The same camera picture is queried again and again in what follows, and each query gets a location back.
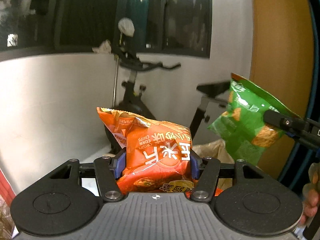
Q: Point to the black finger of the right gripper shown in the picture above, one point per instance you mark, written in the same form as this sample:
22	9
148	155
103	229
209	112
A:
302	131

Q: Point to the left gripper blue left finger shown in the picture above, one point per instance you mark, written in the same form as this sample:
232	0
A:
118	163

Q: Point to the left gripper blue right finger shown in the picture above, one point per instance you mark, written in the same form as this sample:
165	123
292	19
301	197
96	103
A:
195	164

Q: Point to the orange corn chips bag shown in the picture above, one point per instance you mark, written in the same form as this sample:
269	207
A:
158	153

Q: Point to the green chips bag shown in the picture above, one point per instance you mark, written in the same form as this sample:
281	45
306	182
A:
241	126

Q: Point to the person's right hand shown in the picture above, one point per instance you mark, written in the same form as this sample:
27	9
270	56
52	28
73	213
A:
311	194

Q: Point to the brown cardboard box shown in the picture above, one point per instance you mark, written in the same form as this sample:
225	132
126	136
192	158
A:
216	149

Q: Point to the black exercise bike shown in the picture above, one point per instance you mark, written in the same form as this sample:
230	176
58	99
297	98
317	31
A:
184	94

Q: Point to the wooden door panel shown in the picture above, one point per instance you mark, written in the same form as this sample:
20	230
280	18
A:
282	59

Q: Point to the dark window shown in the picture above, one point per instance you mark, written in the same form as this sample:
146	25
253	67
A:
34	27

